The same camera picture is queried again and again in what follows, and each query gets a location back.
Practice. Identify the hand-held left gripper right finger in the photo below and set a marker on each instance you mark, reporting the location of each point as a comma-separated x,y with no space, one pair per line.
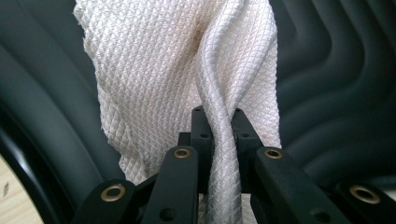
246,137

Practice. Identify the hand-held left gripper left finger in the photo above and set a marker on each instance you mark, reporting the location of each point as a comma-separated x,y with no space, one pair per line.
202,137

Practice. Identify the white cleaning cloth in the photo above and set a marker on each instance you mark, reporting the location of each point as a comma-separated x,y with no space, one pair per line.
149,62

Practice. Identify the black wavy tray stand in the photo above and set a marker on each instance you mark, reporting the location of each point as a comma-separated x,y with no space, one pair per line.
327,93

